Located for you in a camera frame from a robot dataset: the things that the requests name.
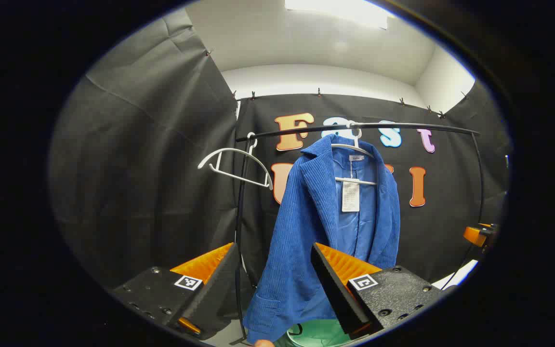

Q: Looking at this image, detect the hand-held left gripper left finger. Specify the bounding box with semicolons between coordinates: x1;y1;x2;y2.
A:
113;242;242;339

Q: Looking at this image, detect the white plastic clothes hanger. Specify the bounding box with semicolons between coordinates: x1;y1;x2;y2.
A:
330;120;378;186
198;133;274;190

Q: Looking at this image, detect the black backdrop cloth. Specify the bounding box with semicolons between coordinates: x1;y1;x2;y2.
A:
49;7;512;333

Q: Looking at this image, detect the green laundry hamper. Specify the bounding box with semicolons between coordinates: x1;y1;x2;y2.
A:
274;319;355;347

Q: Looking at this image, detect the blue corduroy jacket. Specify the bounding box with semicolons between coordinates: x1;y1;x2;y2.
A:
243;135;401;344

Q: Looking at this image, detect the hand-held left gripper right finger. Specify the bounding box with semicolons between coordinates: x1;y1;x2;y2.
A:
311;242;445;339

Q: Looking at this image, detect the black metal clothes rack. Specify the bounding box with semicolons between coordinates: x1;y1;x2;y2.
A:
229;123;486;346

